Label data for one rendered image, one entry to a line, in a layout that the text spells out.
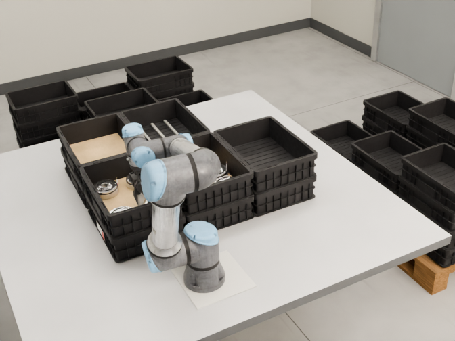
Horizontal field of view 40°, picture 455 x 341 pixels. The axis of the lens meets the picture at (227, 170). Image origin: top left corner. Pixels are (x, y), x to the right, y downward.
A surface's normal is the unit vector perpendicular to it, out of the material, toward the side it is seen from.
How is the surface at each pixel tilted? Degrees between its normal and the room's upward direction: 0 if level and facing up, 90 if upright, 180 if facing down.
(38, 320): 0
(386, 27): 90
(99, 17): 90
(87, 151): 0
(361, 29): 90
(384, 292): 0
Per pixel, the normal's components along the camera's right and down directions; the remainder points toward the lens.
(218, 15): 0.46, 0.45
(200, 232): 0.09, -0.88
